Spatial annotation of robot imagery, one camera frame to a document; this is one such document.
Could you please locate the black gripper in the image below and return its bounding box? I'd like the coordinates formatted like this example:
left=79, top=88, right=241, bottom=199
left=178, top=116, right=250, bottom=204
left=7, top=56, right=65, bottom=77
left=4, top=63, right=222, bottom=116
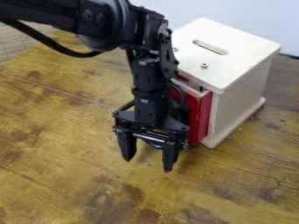
left=117, top=101, right=179, bottom=172

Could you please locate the red drawer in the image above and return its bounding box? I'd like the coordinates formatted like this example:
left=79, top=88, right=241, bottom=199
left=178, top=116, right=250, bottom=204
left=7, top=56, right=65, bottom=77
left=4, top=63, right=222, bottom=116
left=170, top=75, right=213, bottom=144

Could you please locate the black metal drawer handle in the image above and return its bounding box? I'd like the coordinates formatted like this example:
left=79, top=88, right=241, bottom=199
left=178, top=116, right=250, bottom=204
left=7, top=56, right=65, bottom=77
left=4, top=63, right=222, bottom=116
left=113, top=101, right=190, bottom=151

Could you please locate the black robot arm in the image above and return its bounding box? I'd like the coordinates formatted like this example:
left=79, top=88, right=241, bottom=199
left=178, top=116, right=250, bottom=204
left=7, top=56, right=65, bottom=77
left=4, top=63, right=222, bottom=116
left=0, top=0, right=190, bottom=172

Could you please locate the white wooden box cabinet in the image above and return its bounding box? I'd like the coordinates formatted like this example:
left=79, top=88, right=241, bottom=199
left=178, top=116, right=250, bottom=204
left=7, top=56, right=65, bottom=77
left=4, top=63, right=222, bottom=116
left=173, top=17, right=281, bottom=148

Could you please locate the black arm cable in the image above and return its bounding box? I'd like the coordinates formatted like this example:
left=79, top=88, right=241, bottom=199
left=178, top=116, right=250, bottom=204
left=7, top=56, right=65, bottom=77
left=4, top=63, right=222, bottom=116
left=4, top=18, right=103, bottom=59

